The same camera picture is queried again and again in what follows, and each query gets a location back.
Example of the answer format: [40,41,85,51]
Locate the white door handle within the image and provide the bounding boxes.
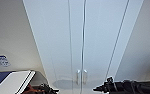
[76,69,81,85]
[82,69,89,85]

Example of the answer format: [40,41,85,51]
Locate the white wardrobe door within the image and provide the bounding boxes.
[80,0,130,91]
[22,0,87,94]

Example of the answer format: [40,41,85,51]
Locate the orange table legs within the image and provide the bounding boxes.
[25,84,35,94]

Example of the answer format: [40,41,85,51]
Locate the white folding table top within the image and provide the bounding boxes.
[0,69,37,94]

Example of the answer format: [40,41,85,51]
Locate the white wardrobe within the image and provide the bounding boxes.
[22,0,146,94]

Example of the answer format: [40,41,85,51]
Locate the blue white wall sticker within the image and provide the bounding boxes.
[0,54,12,68]

